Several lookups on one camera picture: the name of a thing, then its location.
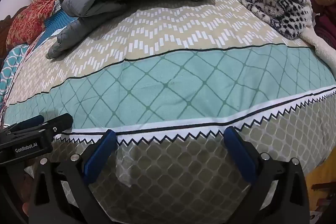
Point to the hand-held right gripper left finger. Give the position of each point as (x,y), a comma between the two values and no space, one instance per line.
(101,154)

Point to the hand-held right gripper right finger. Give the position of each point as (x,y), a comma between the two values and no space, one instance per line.
(240,154)

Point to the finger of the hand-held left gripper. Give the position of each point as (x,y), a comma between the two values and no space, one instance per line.
(32,121)
(63,121)

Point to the teal white patterned pillow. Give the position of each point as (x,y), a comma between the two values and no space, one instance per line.
(13,61)

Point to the dark wooden headboard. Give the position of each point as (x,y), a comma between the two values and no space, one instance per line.
(4,35)

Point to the patterned beige teal bedsheet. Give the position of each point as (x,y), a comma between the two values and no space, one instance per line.
(170,82)

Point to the red floral quilt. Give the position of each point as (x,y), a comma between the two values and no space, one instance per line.
(29,16)

